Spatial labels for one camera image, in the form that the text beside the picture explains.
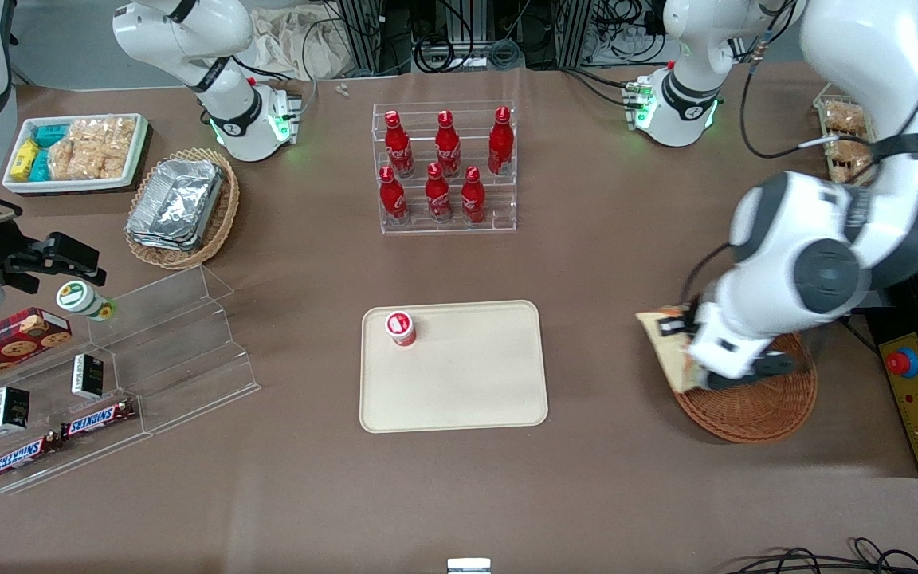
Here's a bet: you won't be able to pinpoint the black equipment box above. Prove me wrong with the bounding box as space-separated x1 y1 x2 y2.
864 222 918 337

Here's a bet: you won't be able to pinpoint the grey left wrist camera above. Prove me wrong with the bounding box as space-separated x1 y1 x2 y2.
704 353 799 392

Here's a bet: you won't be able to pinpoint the beige plastic tray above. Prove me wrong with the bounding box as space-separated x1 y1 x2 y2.
359 300 549 434

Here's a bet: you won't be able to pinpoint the small black box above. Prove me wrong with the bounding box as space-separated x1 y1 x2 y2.
71 353 106 400
0 386 31 433

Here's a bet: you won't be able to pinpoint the white wire rack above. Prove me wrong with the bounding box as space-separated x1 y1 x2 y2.
814 94 918 210

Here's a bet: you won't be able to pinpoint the white rectangular snack tray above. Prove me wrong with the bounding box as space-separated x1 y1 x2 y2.
2 113 149 195

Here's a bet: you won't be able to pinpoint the red lid white cup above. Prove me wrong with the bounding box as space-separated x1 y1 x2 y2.
384 311 418 348

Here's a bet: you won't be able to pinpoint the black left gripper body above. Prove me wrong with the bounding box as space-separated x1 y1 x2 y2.
657 300 705 340

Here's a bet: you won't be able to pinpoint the yellow snack pack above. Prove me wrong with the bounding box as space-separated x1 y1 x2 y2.
11 140 41 183

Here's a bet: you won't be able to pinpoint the red cola bottle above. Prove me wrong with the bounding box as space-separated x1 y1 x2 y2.
488 106 516 177
425 163 454 224
434 110 462 179
460 166 487 225
379 166 410 225
384 110 415 179

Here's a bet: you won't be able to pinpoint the oval wicker basket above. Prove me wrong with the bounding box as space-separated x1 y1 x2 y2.
124 147 241 270

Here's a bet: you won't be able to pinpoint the black base cable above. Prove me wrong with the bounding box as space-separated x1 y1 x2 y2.
232 54 319 120

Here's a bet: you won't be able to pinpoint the triangular sandwich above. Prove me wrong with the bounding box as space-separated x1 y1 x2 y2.
636 309 708 396

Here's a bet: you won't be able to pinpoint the black cable bundle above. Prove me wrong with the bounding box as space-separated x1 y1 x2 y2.
734 537 918 574

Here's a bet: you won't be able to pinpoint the round brown wicker basket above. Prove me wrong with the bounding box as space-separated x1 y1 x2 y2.
670 331 818 444

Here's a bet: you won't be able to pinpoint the red tartan cookie box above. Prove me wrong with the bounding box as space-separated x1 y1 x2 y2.
0 307 73 396

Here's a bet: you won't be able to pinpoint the aluminium profile frame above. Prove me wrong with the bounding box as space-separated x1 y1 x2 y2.
336 0 385 77
553 0 597 66

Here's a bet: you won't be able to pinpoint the black coiled cable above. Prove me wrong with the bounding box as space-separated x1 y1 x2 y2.
414 33 477 74

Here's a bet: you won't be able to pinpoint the black base cables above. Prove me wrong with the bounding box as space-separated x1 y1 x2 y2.
561 65 645 109

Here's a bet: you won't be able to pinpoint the snickers chocolate bar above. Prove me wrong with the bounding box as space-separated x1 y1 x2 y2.
61 399 139 442
0 433 64 483

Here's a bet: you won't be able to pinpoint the black arm cable with connector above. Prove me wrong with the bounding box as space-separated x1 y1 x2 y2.
738 0 918 160

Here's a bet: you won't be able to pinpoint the clear acrylic bottle rack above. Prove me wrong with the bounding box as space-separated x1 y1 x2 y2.
371 101 518 234

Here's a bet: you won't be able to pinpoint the clear acrylic step display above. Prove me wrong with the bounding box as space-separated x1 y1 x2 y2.
0 265 262 497

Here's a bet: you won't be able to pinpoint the clear rice cracker bag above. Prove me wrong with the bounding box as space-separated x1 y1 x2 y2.
69 116 138 146
48 140 130 181

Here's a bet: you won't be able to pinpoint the beige cloth bag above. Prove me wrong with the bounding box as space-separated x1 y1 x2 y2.
248 6 348 81

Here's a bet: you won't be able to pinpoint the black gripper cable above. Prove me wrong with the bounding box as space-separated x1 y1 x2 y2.
677 242 736 321

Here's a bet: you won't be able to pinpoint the aluminium foil container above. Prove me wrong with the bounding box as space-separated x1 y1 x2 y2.
127 158 226 242
127 230 206 253

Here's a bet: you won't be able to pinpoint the green lid white cup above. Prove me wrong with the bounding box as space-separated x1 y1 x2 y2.
56 281 118 323

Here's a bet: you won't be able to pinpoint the grey coiled cable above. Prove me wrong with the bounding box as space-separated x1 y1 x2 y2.
486 38 525 71

